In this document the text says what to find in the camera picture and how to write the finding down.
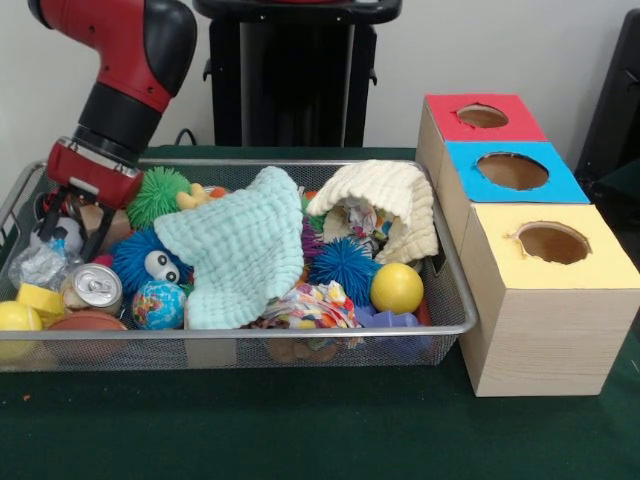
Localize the silver drink can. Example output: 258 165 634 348
62 263 124 316

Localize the clear plastic packet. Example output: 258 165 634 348
7 238 84 291

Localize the dark green table cloth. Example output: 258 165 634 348
0 144 640 480
594 159 640 201

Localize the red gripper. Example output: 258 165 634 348
38 137 145 261

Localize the cream waffle cloth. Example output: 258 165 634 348
305 158 440 265

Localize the globe print ball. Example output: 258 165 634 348
130 279 187 331

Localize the mint waffle cloth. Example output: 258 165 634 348
153 165 305 331

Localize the silver mesh bin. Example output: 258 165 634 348
0 158 479 372

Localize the yellow plastic ball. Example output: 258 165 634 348
0 300 44 332
370 262 425 315

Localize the wooden box with three holes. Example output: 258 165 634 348
414 93 640 399

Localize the multicolour patterned cloth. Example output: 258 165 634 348
259 280 362 330

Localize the green spiky ball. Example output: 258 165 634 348
125 167 194 231

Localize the blue spiky ball with eyes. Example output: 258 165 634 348
110 228 194 296

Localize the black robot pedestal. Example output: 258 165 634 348
192 0 404 148

